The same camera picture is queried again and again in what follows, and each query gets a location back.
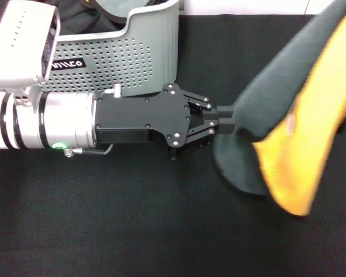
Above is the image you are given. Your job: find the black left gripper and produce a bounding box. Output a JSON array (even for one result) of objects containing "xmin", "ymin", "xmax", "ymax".
[{"xmin": 93, "ymin": 83, "xmax": 238, "ymax": 162}]

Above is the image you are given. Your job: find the grey towel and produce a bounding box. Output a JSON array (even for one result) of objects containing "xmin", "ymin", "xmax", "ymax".
[{"xmin": 94, "ymin": 0, "xmax": 151, "ymax": 21}]

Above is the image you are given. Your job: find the black tablecloth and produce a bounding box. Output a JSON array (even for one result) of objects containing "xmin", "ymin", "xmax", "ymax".
[{"xmin": 0, "ymin": 13, "xmax": 346, "ymax": 277}]

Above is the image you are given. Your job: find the yellow towel with black trim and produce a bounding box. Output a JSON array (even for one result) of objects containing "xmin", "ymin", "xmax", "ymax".
[{"xmin": 212, "ymin": 0, "xmax": 346, "ymax": 218}]

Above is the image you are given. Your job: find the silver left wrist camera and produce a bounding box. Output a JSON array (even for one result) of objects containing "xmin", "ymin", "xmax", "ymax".
[{"xmin": 0, "ymin": 0, "xmax": 61, "ymax": 89}]

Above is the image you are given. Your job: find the grey left arm cable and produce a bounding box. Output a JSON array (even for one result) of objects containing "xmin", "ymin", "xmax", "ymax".
[{"xmin": 64, "ymin": 143, "xmax": 115, "ymax": 159}]

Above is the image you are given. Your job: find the black cloth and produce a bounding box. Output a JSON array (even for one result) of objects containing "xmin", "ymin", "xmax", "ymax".
[{"xmin": 0, "ymin": 0, "xmax": 125, "ymax": 37}]

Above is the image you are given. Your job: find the grey perforated plastic storage box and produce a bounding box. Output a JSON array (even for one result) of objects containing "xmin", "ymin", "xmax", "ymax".
[{"xmin": 37, "ymin": 0, "xmax": 180, "ymax": 98}]

